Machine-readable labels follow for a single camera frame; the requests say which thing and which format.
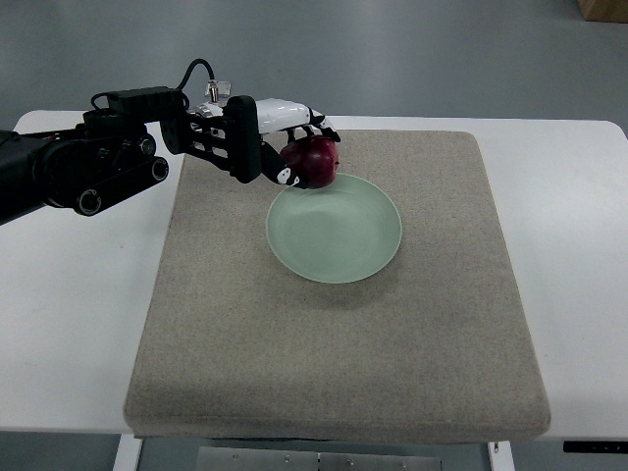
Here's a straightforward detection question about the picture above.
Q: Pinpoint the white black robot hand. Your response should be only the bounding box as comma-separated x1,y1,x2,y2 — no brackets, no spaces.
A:
256,98,340,187

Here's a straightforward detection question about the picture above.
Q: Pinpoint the dark red apple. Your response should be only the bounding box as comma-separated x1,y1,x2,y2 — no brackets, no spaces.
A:
280,135,340,189

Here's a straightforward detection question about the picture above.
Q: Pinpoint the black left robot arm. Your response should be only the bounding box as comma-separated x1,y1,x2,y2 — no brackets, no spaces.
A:
1,85,261,223

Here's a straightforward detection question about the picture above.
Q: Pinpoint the pale green plate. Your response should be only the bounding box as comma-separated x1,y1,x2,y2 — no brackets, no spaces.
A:
266,174,403,285

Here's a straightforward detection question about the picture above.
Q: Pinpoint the clear plastic clamp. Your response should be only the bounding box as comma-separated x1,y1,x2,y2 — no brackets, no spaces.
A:
205,79,232,106

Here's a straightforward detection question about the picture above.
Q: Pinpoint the cardboard box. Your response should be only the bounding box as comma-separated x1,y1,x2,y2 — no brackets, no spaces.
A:
577,0,628,24

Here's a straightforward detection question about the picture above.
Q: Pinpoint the black table control panel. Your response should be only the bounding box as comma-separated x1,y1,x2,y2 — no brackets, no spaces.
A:
563,441,628,454

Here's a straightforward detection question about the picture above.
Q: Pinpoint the metal bracket under table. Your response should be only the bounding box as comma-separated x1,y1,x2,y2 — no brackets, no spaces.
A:
195,446,443,471

